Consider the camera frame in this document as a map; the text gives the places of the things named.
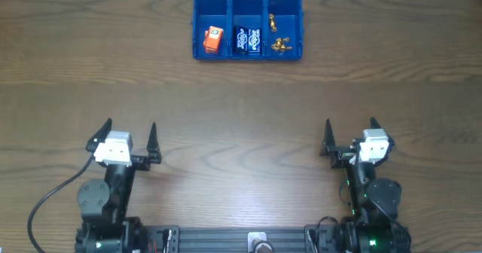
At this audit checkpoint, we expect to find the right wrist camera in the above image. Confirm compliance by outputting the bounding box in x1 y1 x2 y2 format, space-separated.
353 128 389 163

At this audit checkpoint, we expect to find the blue tray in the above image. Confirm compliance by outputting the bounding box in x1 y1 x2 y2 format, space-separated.
192 0 304 62

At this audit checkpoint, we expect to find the black cable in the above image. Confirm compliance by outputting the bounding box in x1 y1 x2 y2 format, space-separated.
337 166 411 246
27 154 95 253

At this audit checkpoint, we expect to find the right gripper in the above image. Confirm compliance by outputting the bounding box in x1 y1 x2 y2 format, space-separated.
319 116 395 170

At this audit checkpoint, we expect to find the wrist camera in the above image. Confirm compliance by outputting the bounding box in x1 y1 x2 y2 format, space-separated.
93 130 134 167
353 128 389 163

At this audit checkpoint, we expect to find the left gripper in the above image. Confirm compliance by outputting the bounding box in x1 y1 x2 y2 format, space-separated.
85 117 163 172

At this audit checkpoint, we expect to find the mounting rail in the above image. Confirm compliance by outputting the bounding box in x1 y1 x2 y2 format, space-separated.
75 225 411 253

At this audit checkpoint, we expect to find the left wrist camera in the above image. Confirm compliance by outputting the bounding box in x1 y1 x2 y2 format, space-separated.
93 130 134 167

